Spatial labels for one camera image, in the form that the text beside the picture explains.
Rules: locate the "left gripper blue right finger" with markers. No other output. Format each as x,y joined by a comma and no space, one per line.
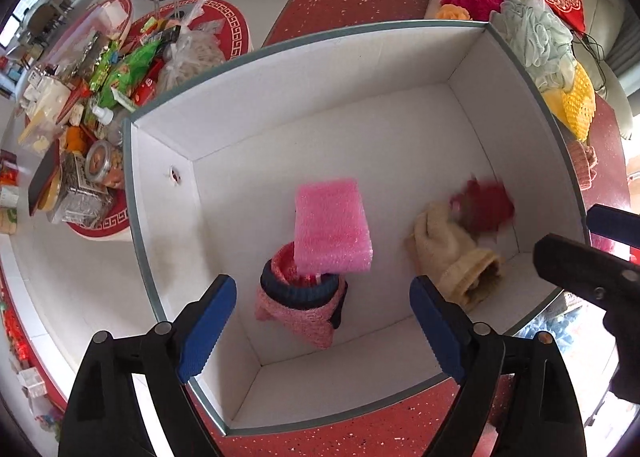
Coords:
444,324

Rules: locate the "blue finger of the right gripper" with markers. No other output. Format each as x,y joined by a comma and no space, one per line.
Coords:
594,275
615,224

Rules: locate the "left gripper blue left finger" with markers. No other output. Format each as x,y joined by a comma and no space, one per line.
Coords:
200,324

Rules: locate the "dark red fabric flower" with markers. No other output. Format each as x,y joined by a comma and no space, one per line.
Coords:
483,207

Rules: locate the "pink foam sponge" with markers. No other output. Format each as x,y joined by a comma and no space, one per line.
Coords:
331,232

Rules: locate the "light blue fluffy cloth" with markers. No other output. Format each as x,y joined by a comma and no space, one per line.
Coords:
556,320

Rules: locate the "beige knitted hat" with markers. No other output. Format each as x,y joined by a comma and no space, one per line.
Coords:
440,249

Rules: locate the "pink ribbed knitted hat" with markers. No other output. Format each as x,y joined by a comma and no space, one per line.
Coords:
584,161

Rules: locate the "pink navy knitted hat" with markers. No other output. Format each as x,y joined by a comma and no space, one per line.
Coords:
309,306

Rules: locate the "yellow knitted item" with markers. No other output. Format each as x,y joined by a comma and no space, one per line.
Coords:
575,108

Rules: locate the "large white storage box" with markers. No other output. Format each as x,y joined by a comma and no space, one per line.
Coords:
318,174

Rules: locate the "glass square jar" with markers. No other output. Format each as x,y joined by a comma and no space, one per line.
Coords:
80,201

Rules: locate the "clear jar of nuts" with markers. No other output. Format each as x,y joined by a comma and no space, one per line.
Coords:
105,165

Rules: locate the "light green bath pouf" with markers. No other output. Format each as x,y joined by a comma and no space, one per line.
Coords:
540,41

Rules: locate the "white spray bottle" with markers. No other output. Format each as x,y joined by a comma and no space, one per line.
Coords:
110,120

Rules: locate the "orange fabric flower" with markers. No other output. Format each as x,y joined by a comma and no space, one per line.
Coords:
453,12

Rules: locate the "green snack packet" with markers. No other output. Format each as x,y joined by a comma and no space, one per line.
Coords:
127,74

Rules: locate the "bag of peanuts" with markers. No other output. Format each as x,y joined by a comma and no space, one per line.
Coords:
195,51

